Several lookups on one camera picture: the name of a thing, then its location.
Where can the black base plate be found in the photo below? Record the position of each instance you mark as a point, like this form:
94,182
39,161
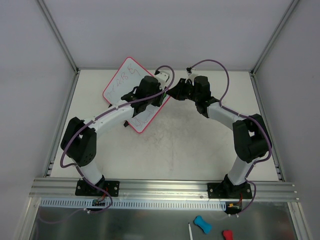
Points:
110,188
223,191

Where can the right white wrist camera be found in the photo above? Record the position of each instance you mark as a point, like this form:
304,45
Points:
191,72

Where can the red bone-shaped eraser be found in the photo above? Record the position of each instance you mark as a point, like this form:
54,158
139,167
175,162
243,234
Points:
228,235

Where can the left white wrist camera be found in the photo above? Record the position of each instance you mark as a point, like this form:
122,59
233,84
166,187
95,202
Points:
162,77

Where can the blue bone-shaped eraser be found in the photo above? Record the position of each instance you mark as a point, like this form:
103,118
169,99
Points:
201,223

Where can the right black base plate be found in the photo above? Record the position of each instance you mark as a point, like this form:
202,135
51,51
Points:
223,191

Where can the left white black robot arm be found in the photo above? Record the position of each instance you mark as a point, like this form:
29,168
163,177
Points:
79,141

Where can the white slotted cable duct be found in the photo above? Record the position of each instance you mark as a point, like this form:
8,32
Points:
204,205

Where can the pink framed whiteboard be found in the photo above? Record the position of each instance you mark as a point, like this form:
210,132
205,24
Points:
125,79

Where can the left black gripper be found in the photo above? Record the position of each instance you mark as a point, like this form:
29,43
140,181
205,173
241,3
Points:
155,100

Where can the aluminium mounting rail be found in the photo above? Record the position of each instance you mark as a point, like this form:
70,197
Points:
167,190

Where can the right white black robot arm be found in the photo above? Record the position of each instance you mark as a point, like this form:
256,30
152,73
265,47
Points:
250,138

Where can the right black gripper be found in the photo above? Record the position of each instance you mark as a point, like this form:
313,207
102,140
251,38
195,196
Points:
183,89

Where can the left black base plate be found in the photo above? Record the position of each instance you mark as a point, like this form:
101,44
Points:
110,188

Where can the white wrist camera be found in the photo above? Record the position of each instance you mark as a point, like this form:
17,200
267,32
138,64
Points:
162,77
191,72

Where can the white marker pen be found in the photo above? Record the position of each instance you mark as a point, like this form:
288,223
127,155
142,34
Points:
190,231

